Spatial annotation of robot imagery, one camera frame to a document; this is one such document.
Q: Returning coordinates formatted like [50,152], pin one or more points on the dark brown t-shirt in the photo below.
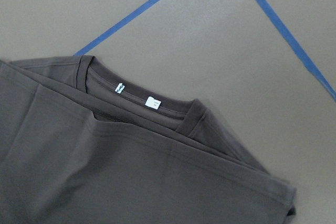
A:
[79,144]

